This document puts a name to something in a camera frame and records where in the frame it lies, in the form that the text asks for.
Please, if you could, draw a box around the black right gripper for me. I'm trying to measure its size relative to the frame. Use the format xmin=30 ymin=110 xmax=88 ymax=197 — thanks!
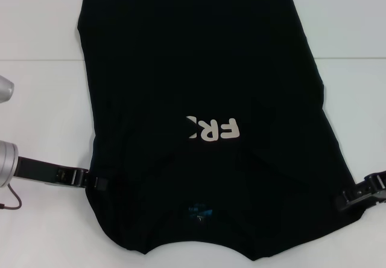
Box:
xmin=339 ymin=169 xmax=386 ymax=212

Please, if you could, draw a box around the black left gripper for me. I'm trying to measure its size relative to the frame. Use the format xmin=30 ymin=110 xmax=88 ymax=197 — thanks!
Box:
xmin=16 ymin=155 xmax=110 ymax=193

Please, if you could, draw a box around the black shirt with FREE print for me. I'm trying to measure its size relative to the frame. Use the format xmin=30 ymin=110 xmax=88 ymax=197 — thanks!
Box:
xmin=77 ymin=0 xmax=365 ymax=255

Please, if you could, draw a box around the silver left plug with cable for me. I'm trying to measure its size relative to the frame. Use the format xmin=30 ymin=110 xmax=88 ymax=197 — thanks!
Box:
xmin=0 ymin=185 xmax=24 ymax=211

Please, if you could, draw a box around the black and silver left wrist camera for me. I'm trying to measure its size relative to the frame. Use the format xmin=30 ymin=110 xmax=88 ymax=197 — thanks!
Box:
xmin=0 ymin=75 xmax=15 ymax=104

